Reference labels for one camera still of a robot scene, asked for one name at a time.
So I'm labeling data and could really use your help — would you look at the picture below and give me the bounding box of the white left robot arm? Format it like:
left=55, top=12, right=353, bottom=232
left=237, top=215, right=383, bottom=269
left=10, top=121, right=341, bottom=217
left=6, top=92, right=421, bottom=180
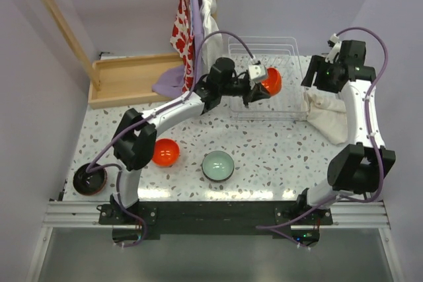
left=112, top=57, right=271, bottom=209

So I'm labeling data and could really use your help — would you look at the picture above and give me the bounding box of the white wire dish rack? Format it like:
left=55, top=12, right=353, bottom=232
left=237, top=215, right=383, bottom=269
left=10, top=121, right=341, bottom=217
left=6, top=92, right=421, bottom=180
left=227, top=36, right=310, bottom=122

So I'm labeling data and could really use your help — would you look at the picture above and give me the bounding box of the white hanging cloth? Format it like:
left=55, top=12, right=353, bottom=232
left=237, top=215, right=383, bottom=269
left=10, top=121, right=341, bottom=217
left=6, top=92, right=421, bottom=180
left=200, top=0, right=223, bottom=72

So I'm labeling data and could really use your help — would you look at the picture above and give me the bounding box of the orange plastic bowl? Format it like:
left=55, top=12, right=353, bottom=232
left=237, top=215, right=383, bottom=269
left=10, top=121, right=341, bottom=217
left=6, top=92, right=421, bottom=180
left=152, top=139, right=180, bottom=167
left=261, top=67, right=282, bottom=96

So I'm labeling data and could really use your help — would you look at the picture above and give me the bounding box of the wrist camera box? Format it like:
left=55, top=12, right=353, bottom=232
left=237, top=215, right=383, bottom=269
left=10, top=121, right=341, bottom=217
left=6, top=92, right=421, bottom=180
left=248, top=61, right=268, bottom=83
left=325, top=34, right=342, bottom=63

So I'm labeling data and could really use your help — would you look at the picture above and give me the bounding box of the green glazed ceramic bowl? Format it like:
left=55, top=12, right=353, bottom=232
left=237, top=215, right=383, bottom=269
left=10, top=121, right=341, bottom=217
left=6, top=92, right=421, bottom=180
left=201, top=151, right=235, bottom=182

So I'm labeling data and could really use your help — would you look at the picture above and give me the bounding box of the cream cloth on table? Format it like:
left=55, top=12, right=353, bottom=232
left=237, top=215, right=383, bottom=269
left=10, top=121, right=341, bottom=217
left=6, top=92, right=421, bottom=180
left=305, top=91, right=348, bottom=145

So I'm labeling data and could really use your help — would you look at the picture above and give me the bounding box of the red and white patterned cloth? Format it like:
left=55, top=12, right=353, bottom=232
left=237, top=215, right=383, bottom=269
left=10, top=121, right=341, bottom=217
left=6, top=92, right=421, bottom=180
left=170, top=0, right=195, bottom=92

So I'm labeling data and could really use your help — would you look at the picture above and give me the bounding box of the black glazed tan bowl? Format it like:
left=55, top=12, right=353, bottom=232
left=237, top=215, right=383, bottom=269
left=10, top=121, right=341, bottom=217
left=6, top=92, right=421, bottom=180
left=72, top=163, right=107, bottom=196

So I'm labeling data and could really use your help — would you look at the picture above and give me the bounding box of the wooden tray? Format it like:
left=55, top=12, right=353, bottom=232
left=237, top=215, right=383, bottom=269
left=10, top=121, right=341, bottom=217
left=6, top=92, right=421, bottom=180
left=88, top=53, right=182, bottom=109

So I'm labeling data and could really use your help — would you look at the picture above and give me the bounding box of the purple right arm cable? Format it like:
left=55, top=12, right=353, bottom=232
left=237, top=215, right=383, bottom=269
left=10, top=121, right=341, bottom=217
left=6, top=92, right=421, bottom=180
left=256, top=26, right=389, bottom=240

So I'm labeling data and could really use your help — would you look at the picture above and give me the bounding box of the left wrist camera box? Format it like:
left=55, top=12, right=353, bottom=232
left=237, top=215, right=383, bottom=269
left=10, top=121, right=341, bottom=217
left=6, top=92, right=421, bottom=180
left=248, top=61, right=268, bottom=83

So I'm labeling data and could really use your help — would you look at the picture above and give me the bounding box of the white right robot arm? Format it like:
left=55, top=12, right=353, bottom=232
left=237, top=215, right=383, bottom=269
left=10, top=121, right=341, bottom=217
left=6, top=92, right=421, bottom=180
left=286, top=36, right=396, bottom=219

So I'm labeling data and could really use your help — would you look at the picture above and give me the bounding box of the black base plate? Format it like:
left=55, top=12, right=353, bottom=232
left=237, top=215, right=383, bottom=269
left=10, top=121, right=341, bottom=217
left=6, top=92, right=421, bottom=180
left=96, top=201, right=333, bottom=245

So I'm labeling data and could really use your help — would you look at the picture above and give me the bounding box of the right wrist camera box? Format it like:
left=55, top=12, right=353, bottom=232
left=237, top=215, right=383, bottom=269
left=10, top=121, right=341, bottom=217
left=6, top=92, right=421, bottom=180
left=325, top=34, right=342, bottom=63

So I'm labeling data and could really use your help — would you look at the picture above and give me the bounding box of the purple cloth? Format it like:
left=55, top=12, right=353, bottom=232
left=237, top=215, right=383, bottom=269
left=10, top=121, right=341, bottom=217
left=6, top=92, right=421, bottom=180
left=152, top=0, right=202, bottom=98

